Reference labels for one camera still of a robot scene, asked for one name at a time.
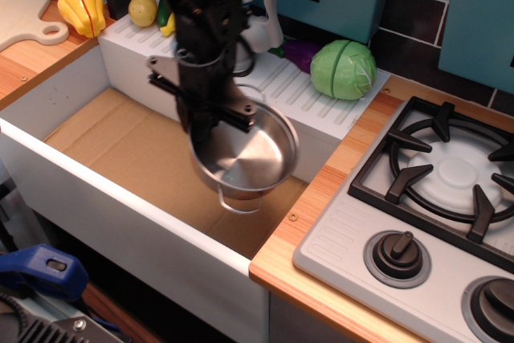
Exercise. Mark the black left stove knob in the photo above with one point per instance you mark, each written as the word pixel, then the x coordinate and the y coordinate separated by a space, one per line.
pixel 397 259

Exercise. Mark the black stove knob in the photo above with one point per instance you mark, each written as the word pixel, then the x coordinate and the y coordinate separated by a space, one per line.
pixel 487 308
pixel 397 259

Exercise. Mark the grey metal bracket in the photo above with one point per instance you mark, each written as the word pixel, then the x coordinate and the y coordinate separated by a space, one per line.
pixel 38 318

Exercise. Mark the grey toy faucet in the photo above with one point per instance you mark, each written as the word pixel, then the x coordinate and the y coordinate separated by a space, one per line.
pixel 263 33

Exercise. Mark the purple toy eggplant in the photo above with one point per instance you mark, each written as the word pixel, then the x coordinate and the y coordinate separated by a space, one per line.
pixel 298 52

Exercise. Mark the blue clamp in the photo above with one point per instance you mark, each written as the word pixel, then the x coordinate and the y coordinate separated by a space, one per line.
pixel 45 270

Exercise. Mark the black burner grate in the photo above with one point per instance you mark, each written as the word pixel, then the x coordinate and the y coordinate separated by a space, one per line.
pixel 446 174

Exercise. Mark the teal box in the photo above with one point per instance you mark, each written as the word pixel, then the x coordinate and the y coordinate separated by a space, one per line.
pixel 478 42

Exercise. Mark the green toy cabbage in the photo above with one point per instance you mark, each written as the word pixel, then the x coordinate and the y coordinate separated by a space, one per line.
pixel 343 69

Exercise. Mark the stainless steel pot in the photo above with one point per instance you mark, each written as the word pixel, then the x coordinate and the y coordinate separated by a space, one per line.
pixel 241 168

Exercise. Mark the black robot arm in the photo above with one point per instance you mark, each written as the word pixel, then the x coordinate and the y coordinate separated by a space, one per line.
pixel 207 29

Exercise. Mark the yellow toy bell pepper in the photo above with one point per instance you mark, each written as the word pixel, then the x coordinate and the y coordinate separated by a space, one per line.
pixel 86 16

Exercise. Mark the brown cardboard sheet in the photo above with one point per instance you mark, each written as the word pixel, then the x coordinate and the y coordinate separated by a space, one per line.
pixel 147 154

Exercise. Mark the grey toy stove top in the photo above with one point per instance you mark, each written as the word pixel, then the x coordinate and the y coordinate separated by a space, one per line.
pixel 332 251

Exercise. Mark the white cutting board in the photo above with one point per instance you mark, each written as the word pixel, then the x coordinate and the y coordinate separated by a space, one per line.
pixel 21 21

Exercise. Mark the yellow toy potato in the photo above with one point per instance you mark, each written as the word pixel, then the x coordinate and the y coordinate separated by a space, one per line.
pixel 143 13

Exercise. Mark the white toy sink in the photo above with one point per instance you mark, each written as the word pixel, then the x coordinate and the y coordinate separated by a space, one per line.
pixel 195 271

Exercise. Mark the black right stove knob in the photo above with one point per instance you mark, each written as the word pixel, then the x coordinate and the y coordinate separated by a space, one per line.
pixel 487 308

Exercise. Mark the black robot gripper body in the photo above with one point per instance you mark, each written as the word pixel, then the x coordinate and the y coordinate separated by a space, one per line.
pixel 209 85

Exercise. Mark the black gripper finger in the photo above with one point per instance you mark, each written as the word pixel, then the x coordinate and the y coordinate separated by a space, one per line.
pixel 201 125
pixel 185 110

